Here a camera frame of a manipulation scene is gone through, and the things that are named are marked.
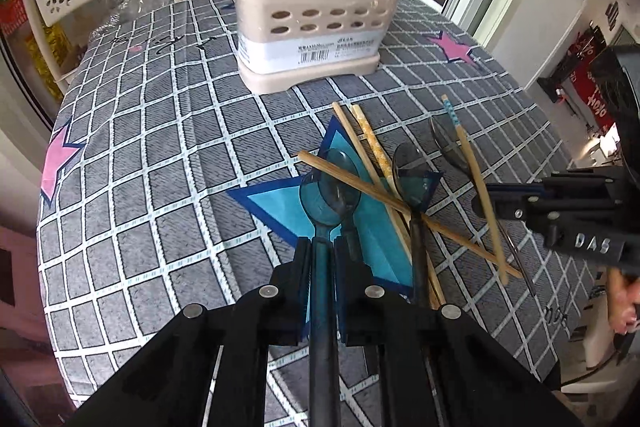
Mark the yellow dotted wooden chopstick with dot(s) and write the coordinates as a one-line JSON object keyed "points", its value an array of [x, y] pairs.
{"points": [[372, 147]]}

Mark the person's right hand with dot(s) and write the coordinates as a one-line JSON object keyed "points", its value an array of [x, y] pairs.
{"points": [[624, 304]]}

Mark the grey checked star tablecloth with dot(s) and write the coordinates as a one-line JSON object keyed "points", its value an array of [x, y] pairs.
{"points": [[150, 147]]}

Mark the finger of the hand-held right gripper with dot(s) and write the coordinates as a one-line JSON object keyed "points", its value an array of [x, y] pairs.
{"points": [[515, 191], [502, 208]]}

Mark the red hanging sign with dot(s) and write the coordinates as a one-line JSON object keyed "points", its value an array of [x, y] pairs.
{"points": [[595, 92]]}

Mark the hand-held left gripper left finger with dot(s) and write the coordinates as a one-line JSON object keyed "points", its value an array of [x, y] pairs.
{"points": [[303, 279]]}

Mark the grey translucent plastic spoon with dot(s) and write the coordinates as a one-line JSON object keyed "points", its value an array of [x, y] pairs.
{"points": [[447, 147]]}

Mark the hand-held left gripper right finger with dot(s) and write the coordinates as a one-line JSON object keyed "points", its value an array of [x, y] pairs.
{"points": [[345, 279]]}

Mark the blue translucent plastic spoon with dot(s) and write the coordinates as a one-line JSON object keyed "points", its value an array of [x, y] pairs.
{"points": [[410, 177], [327, 197]]}

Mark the plain wooden chopstick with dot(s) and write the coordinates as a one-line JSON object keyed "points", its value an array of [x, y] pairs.
{"points": [[350, 134], [360, 184]]}

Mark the blue patterned wooden chopstick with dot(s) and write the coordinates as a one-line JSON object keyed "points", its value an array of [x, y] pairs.
{"points": [[475, 177]]}

